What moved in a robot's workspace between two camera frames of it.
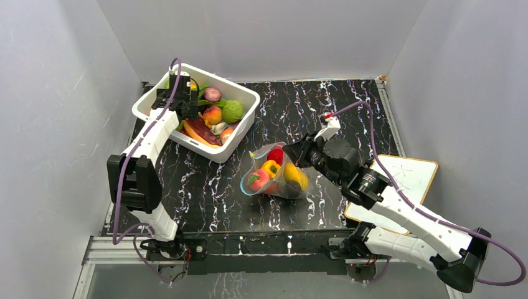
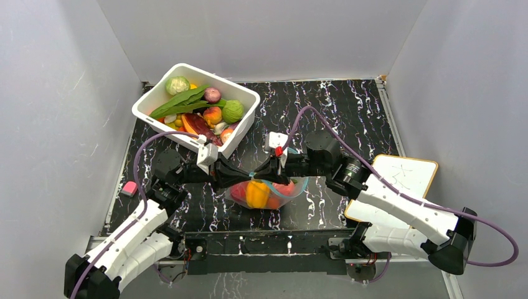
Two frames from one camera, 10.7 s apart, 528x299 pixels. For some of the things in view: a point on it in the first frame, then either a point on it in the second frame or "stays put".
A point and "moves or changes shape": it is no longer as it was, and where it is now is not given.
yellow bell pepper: [271, 168] moves or changes shape
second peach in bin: [213, 114] stays put
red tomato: [276, 154] moves or changes shape
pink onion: [212, 94] stays put
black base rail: [292, 251] stays put
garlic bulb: [217, 128] stays put
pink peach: [258, 179] -> [285, 190]
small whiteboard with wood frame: [413, 177] stays put
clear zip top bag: [273, 172] moves or changes shape
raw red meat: [200, 127] stays put
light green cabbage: [233, 111] stays put
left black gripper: [192, 102] -> [230, 175]
